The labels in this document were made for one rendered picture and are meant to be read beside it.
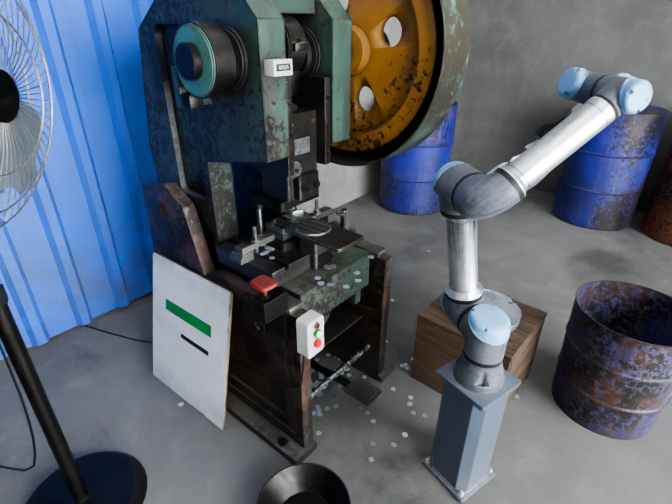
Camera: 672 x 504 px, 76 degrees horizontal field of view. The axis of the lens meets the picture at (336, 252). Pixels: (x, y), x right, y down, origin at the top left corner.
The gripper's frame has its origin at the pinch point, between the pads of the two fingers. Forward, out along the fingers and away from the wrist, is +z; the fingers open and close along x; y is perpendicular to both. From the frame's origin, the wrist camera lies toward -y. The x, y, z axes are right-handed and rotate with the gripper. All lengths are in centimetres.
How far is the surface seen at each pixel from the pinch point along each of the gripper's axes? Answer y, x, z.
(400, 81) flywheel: 26, -42, 13
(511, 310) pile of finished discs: -10, 46, 47
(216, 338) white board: 101, 17, 77
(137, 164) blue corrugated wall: 106, -88, 126
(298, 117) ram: 66, -35, 18
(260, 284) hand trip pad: 92, 12, 28
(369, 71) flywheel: 31, -52, 20
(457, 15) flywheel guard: 18.6, -44.7, -12.4
